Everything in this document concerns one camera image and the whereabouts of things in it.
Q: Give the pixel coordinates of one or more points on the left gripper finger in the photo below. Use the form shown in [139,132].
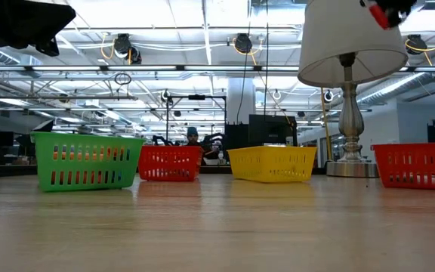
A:
[60,15]

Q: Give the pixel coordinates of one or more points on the red Sharpie marker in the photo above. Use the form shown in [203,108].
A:
[379,16]

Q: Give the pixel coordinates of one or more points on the green plastic slotted basket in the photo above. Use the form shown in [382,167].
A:
[89,166]

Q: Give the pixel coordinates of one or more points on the silver lamp with white shade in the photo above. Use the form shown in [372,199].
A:
[349,38]

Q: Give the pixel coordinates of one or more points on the long ceiling light bar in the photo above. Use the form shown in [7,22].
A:
[145,68]

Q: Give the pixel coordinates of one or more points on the red plastic slotted basket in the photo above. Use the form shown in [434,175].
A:
[170,149]
[414,149]

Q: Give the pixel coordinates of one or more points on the black monitor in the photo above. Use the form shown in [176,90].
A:
[272,130]

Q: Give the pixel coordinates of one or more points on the yellow plastic slotted basket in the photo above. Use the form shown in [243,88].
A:
[272,153]

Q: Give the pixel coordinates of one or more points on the person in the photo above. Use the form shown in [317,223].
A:
[192,133]

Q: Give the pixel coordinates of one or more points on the black cabinet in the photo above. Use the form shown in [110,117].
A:
[236,132]

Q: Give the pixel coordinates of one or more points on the black gantry frame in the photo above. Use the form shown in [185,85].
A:
[196,97]

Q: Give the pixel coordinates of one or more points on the black aluminium table frame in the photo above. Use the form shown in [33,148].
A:
[215,170]

